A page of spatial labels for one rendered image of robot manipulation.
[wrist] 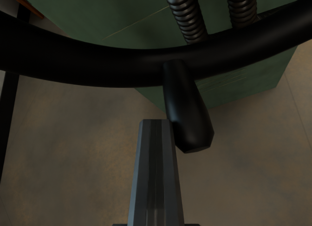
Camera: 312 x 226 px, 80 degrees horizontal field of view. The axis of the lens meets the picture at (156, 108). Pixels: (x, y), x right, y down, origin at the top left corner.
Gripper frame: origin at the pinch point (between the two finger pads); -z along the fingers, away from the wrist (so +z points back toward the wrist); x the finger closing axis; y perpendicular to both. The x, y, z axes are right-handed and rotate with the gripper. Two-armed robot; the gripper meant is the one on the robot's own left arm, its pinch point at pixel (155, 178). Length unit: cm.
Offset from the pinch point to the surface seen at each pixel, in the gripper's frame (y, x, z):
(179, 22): 2.8, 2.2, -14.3
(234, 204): -63, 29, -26
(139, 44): -5.8, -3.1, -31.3
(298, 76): -29, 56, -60
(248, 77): -23, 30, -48
